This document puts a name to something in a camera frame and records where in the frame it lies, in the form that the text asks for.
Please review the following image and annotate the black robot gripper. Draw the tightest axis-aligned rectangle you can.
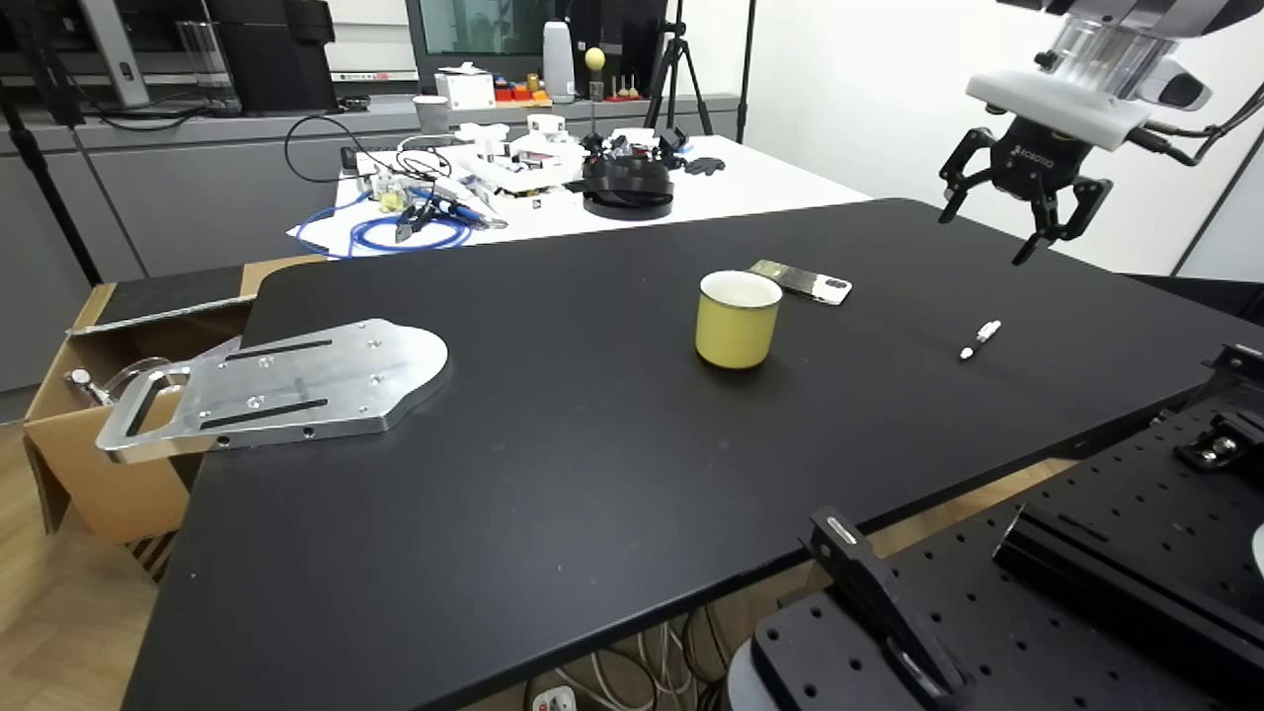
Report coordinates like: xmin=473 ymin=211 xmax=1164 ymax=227
xmin=937 ymin=114 xmax=1116 ymax=269

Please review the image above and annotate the yellow ball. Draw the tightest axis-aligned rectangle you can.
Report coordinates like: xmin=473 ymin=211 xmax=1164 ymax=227
xmin=586 ymin=48 xmax=608 ymax=75

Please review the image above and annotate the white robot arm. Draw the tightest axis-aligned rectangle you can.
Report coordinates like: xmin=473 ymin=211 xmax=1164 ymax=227
xmin=941 ymin=0 xmax=1264 ymax=266

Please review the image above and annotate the silver metal mounting plate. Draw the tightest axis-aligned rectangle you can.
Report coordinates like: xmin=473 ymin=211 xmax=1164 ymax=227
xmin=95 ymin=318 xmax=450 ymax=462

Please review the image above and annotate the olive green small card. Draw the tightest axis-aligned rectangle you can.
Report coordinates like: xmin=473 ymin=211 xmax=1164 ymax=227
xmin=752 ymin=262 xmax=816 ymax=293

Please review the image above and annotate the blue coiled cable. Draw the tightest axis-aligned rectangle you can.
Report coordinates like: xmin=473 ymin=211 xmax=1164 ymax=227
xmin=345 ymin=194 xmax=481 ymax=262

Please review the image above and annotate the black perforated breadboard base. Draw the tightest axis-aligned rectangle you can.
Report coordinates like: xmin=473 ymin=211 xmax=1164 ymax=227
xmin=725 ymin=343 xmax=1264 ymax=711

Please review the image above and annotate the yellow enamel mug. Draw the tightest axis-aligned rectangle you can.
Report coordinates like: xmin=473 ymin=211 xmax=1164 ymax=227
xmin=694 ymin=269 xmax=782 ymax=373

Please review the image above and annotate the cardboard box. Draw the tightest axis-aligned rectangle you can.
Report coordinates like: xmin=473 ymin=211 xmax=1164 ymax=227
xmin=25 ymin=256 xmax=297 ymax=544

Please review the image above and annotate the black light stand pole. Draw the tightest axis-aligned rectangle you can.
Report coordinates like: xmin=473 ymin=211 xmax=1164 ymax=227
xmin=735 ymin=0 xmax=758 ymax=144

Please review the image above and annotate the white side table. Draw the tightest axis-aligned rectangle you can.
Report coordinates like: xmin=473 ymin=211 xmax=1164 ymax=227
xmin=287 ymin=123 xmax=858 ymax=256

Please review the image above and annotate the white electronics clutter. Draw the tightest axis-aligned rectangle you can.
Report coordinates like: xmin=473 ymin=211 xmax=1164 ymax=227
xmin=388 ymin=114 xmax=586 ymax=212

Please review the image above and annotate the black headset on table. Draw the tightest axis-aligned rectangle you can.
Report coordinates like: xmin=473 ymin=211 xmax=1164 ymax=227
xmin=582 ymin=125 xmax=674 ymax=220

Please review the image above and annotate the black camera tripod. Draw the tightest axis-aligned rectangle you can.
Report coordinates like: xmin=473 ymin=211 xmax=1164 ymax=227
xmin=644 ymin=3 xmax=714 ymax=131

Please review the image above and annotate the black clamp bracket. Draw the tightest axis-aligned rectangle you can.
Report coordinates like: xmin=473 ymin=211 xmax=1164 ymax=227
xmin=806 ymin=511 xmax=968 ymax=711

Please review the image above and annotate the black cables bundle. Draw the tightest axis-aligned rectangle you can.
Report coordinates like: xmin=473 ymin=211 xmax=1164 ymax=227
xmin=654 ymin=123 xmax=729 ymax=181

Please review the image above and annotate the black and white pen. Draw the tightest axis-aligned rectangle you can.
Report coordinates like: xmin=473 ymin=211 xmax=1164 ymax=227
xmin=956 ymin=320 xmax=1002 ymax=364

